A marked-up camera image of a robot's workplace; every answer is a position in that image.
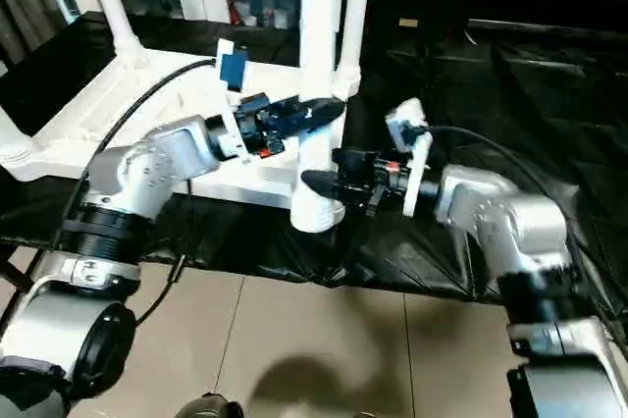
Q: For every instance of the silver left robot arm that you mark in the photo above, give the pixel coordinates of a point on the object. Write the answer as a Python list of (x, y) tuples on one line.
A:
[(147, 163)]

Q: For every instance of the grey robot torso piece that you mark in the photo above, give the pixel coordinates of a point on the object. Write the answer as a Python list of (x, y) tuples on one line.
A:
[(211, 408)]

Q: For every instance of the black plastic mat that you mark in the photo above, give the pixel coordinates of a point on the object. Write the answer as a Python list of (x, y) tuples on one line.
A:
[(515, 94)]

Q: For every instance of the grey curtain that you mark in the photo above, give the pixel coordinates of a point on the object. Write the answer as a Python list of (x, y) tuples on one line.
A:
[(24, 6)]

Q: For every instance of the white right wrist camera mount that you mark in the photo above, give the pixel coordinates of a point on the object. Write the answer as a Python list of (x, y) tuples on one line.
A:
[(412, 119)]

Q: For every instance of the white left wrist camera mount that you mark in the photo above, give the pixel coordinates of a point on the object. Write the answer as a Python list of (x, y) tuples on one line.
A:
[(233, 69)]

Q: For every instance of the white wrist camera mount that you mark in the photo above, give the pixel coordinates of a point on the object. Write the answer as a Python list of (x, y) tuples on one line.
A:
[(233, 69), (412, 119)]

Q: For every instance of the black folding table frame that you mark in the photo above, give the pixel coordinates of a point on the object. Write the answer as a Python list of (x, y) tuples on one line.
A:
[(12, 271)]

